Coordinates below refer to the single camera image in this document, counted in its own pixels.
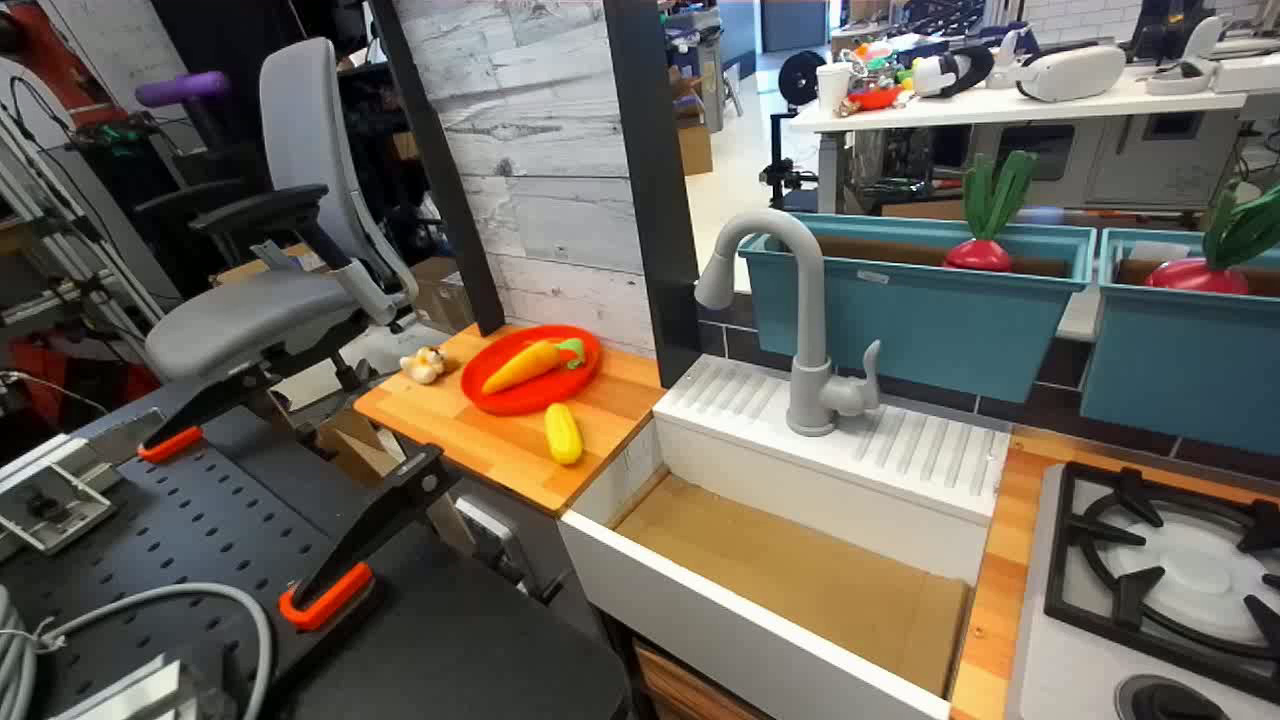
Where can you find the white background table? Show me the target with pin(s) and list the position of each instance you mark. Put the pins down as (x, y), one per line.
(963, 105)

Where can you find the black vertical frame post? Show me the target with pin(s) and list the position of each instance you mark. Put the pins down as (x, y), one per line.
(645, 175)

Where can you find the silver mounting plate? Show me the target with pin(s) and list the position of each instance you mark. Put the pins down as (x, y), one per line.
(43, 514)

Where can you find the grey office chair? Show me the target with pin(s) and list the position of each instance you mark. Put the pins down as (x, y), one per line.
(243, 321)

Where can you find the grey toy faucet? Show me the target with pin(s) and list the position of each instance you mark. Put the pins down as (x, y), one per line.
(810, 347)

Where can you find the red toy radish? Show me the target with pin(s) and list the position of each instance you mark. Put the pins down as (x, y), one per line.
(1194, 277)
(980, 253)

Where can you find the purple foam roller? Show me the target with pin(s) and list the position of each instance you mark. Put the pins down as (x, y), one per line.
(187, 88)

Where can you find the white headset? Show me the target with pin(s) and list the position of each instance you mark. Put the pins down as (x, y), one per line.
(1067, 73)

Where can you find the small beige toy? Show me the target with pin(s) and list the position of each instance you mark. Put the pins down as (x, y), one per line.
(424, 365)

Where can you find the toy stove with black grates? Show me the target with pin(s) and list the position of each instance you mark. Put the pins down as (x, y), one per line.
(1174, 664)

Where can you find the orange toy carrot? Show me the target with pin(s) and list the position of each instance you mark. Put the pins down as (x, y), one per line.
(525, 365)

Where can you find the aluminium extrusion frame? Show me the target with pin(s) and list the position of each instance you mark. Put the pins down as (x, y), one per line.
(80, 225)

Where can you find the silver metal bracket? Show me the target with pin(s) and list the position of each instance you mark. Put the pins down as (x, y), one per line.
(134, 692)

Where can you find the teal planter box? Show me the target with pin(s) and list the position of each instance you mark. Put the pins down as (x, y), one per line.
(922, 326)
(1187, 363)

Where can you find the white toy sink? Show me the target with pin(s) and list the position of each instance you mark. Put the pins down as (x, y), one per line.
(826, 467)

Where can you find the yellow toy corn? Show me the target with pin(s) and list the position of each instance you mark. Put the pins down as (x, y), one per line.
(561, 435)

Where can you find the orange bowl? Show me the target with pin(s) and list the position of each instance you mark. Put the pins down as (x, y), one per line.
(535, 398)

